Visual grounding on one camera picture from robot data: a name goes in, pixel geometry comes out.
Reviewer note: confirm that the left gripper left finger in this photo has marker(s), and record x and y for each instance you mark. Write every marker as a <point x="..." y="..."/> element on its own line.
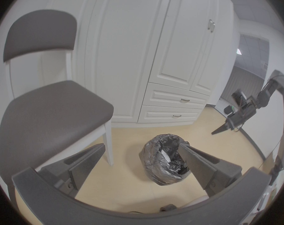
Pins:
<point x="83" y="167"/>

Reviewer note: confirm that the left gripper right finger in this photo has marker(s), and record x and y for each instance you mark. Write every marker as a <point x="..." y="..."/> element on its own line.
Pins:
<point x="203" y="170"/>

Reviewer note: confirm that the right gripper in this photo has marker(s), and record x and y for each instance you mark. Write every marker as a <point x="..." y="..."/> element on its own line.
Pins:
<point x="241" y="117"/>

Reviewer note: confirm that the black plastic bag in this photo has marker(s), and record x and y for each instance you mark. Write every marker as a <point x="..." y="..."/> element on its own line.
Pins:
<point x="153" y="165"/>

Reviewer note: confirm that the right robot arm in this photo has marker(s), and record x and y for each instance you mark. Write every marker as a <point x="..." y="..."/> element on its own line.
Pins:
<point x="281" y="83"/>

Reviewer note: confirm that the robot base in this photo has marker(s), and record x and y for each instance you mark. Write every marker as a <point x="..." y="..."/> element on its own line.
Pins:
<point x="198" y="200"/>

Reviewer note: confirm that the grey curtain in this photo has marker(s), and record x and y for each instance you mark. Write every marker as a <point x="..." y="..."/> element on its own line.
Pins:
<point x="247" y="83"/>

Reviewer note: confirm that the grey padded white chair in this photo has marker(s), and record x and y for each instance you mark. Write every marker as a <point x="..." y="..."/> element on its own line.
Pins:
<point x="50" y="116"/>

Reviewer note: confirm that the white wardrobe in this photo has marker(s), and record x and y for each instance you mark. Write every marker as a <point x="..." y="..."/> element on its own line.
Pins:
<point x="123" y="55"/>

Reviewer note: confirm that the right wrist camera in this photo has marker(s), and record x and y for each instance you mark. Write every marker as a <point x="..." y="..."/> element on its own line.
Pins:
<point x="229" y="110"/>

